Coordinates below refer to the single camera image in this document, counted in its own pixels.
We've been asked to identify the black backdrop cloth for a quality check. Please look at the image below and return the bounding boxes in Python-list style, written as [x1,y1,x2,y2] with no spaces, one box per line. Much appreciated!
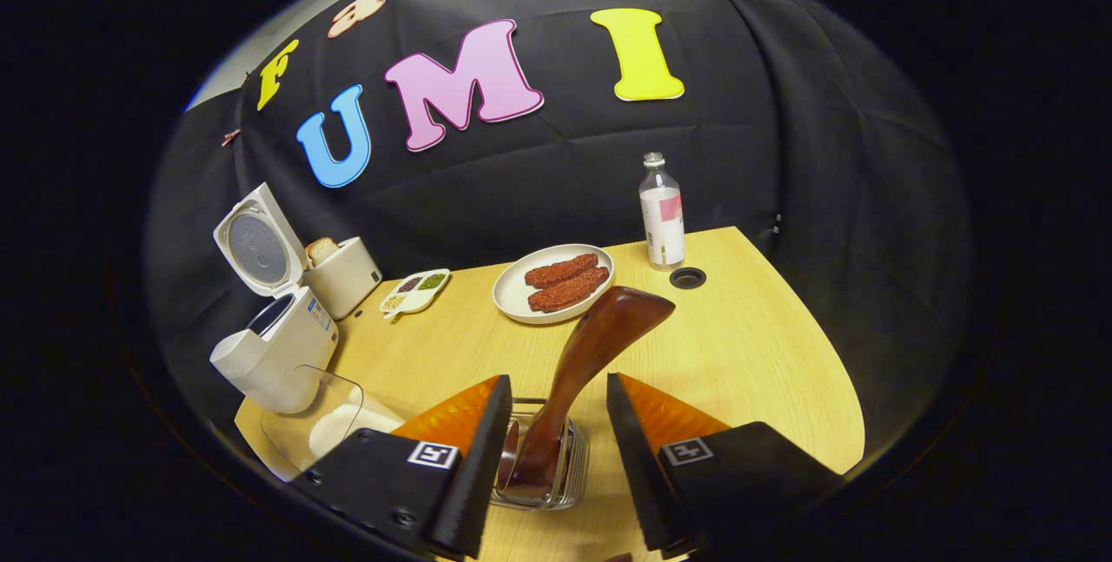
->
[143,0,972,476]

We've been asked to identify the metal wire chopstick holder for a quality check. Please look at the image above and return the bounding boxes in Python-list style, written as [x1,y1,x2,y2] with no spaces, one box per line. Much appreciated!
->
[489,397,590,511]

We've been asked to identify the white divided grain dish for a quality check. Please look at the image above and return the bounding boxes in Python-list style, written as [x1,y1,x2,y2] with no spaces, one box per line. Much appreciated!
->
[379,268,452,321]

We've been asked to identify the clear bottle with pink label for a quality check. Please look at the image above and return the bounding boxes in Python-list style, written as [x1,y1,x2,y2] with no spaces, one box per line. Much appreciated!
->
[639,152,686,273]

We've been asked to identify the red meat piece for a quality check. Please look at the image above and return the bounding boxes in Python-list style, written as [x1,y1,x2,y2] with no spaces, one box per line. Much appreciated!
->
[524,253,600,289]
[528,267,611,314]

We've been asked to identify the white toaster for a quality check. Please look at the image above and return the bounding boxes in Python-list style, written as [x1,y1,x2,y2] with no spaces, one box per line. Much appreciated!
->
[301,237,383,321]

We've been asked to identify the white round plate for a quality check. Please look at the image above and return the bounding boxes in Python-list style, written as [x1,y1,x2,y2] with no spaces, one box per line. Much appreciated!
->
[493,243,616,325]

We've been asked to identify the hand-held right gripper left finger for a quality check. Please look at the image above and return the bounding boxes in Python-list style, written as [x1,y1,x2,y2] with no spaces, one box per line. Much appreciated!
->
[291,374,513,559]

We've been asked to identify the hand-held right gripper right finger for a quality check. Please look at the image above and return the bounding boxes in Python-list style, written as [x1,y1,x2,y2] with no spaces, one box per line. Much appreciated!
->
[606,373,848,556]

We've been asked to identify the white rice pile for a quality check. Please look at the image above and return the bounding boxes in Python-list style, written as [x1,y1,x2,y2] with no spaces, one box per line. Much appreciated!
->
[308,404,405,459]

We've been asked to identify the white rice cooker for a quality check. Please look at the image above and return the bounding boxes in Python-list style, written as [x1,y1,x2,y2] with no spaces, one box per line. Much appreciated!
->
[209,182,341,415]

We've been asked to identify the brown wooden spoon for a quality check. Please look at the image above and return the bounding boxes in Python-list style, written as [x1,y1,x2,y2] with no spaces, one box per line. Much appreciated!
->
[502,286,677,493]

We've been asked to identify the clear plastic box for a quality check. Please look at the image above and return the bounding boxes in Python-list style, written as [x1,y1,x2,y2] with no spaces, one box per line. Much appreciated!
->
[260,364,409,483]

